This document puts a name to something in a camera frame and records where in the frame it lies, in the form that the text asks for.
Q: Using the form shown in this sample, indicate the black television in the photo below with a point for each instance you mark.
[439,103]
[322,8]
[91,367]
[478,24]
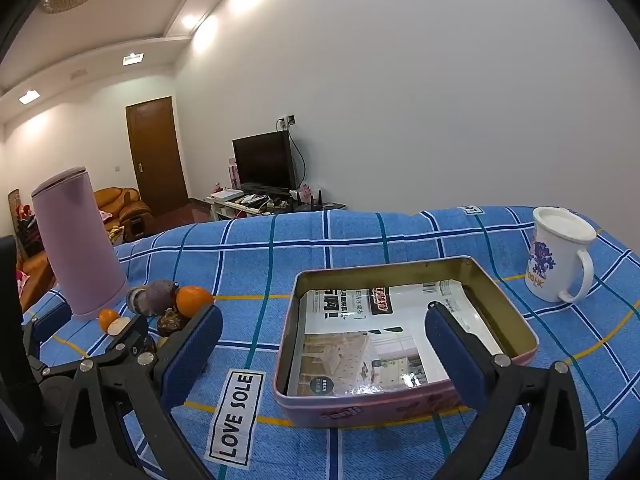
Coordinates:
[265,161]

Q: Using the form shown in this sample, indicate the orange leather sofa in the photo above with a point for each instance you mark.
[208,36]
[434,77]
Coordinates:
[126,217]

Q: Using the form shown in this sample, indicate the small orange mandarin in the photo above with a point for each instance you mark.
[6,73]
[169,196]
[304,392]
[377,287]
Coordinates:
[106,318]

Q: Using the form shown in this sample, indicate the white mug blue print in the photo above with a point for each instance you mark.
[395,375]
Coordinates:
[559,266]

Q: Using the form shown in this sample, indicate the cut purple yam piece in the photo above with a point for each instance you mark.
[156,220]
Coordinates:
[118,325]

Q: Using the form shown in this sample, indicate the printed paper liner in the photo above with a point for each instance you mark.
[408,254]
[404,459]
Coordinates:
[372,340]

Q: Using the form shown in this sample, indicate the white love sole label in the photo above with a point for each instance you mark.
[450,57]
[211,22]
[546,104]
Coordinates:
[231,431]

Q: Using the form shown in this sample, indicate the purple sweet potato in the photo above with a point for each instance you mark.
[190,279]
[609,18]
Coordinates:
[156,298]

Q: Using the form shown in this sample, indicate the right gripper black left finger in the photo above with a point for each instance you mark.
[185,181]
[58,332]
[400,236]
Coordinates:
[93,426]

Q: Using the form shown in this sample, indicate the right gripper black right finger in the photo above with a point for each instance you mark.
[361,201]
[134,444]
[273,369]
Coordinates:
[552,440]

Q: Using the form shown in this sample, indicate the pink cylindrical container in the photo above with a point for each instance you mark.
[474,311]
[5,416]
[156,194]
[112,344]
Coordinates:
[77,245]

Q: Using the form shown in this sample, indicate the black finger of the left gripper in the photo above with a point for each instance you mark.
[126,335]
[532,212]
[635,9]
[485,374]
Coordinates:
[122,355]
[43,326]

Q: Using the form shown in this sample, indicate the brown wooden door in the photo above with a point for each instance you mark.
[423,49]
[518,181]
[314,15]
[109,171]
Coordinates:
[155,154]

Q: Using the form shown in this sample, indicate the large orange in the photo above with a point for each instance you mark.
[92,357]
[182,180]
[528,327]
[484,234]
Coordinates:
[190,299]

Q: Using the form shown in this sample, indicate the white tv stand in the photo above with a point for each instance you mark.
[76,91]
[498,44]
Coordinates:
[231,204]

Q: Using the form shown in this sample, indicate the brown water chestnut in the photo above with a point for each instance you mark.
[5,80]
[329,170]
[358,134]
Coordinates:
[172,321]

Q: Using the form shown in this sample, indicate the pink metal tin box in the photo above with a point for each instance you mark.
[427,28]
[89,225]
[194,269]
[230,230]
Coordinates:
[513,334]

